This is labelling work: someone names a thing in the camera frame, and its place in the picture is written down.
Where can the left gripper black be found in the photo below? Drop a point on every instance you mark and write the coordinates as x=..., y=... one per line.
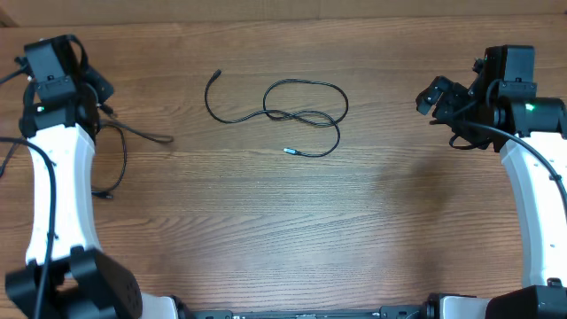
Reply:
x=95, y=82

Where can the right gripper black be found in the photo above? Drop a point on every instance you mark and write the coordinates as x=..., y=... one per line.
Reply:
x=446, y=99

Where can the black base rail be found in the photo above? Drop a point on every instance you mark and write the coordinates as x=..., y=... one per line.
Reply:
x=305, y=314

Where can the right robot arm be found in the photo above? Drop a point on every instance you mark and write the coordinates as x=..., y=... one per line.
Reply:
x=501, y=109

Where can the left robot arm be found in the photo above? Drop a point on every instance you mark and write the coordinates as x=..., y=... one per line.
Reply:
x=67, y=275

